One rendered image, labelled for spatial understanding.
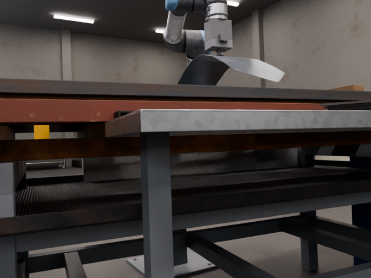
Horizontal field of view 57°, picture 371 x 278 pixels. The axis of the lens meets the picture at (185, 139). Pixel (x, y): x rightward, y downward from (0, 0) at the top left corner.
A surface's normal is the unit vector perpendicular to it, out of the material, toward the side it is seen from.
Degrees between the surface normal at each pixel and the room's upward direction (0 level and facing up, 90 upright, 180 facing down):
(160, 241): 90
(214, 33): 90
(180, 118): 90
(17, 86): 90
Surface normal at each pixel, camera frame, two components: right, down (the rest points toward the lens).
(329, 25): -0.87, 0.03
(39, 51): 0.50, -0.03
